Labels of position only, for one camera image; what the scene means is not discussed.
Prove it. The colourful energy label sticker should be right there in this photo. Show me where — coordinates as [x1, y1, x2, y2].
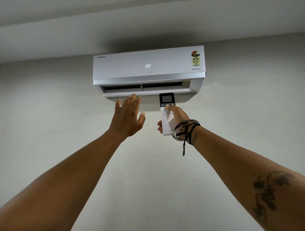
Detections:
[191, 50, 202, 67]

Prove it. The person's left hand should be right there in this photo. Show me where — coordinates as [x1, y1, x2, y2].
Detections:
[109, 94, 146, 138]

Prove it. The white air conditioner louver flap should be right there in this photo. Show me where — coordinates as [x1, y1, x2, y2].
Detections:
[102, 91, 198, 104]

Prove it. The person's right hand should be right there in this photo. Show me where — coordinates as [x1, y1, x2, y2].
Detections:
[157, 105, 191, 136]

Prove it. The person's right forearm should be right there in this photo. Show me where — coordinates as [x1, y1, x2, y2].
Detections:
[176, 126, 305, 231]

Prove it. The white wall air conditioner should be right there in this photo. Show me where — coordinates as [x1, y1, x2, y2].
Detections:
[93, 45, 207, 104]

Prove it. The person's left forearm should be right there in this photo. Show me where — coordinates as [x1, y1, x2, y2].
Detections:
[0, 130, 125, 231]

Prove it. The white remote control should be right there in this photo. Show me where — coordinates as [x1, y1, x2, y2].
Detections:
[159, 93, 178, 136]

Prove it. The black thread bracelet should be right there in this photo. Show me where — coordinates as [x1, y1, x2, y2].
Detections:
[176, 120, 201, 156]

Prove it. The silver metal bangle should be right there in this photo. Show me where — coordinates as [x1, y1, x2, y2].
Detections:
[172, 119, 201, 141]

